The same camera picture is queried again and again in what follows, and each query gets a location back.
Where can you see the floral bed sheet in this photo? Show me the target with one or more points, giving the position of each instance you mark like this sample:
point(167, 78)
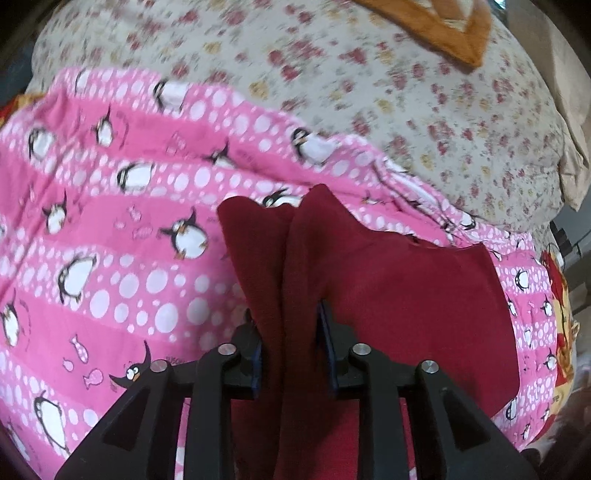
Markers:
point(369, 115)

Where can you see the dark red garment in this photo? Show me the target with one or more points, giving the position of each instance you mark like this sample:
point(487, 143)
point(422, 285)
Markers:
point(406, 304)

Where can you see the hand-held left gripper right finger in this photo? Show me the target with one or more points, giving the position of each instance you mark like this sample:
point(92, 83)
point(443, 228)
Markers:
point(326, 355)

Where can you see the dark frame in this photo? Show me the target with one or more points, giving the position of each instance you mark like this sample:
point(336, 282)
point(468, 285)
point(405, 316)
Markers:
point(570, 249)

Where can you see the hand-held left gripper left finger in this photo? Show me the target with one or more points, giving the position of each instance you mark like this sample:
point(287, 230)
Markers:
point(256, 369)

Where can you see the orange patterned cloth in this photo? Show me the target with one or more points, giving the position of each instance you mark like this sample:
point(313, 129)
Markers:
point(443, 32)

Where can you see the pink penguin print blanket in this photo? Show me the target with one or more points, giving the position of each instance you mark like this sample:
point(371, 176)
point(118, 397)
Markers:
point(138, 230)

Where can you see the red yellow printed cloth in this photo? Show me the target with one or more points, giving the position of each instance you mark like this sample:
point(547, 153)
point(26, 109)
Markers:
point(561, 323)

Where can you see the plain beige cloth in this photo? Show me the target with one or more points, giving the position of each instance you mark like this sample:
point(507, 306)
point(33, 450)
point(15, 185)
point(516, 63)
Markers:
point(570, 115)

